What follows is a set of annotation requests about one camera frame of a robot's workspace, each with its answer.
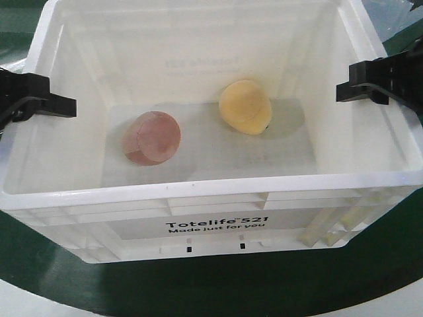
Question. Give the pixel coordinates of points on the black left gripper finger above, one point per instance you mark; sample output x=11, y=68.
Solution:
x=39, y=100

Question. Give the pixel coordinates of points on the yellow plush ball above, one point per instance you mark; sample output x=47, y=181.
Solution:
x=245, y=107

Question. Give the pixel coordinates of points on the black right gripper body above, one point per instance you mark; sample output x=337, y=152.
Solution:
x=407, y=71

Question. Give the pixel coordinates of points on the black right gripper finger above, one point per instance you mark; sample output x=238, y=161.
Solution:
x=374, y=80

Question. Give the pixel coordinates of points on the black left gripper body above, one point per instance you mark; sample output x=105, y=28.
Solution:
x=15, y=102

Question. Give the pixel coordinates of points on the white plastic Totelife tote box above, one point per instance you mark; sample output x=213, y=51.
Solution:
x=319, y=174

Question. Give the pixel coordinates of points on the pink plush ball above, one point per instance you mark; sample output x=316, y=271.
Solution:
x=153, y=138

